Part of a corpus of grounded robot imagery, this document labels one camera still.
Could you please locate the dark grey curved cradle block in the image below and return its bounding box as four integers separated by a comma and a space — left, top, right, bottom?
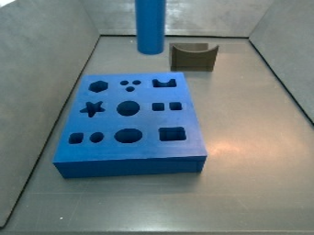
169, 43, 219, 72

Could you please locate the blue round cylinder peg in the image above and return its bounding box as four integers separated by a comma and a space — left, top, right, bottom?
135, 0, 165, 55

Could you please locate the blue shape sorting block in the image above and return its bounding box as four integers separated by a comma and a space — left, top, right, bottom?
52, 73, 207, 178

